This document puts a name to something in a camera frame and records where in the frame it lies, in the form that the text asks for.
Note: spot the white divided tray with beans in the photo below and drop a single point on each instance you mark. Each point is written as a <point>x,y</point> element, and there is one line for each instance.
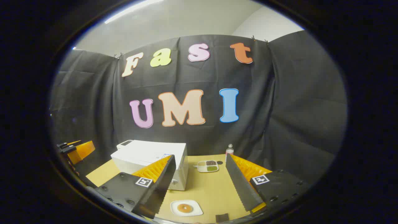
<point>207,166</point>

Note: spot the clear bottle with pink label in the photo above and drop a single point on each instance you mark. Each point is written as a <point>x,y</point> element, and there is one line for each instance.
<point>229,150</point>

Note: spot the glazed brown donut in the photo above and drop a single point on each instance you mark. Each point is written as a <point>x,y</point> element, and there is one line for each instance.
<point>184,207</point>

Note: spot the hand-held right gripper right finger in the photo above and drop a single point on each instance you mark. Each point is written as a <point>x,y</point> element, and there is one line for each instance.
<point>239,183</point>

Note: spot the white microwave oven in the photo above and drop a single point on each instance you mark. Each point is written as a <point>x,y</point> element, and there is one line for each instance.
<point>146,152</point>

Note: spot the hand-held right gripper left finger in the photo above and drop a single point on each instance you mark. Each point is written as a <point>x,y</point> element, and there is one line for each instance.
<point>161,182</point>

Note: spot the white square plate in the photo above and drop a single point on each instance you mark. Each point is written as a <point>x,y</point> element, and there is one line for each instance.
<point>196,207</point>

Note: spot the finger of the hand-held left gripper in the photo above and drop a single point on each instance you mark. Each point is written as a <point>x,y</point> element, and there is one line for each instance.
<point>82,150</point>

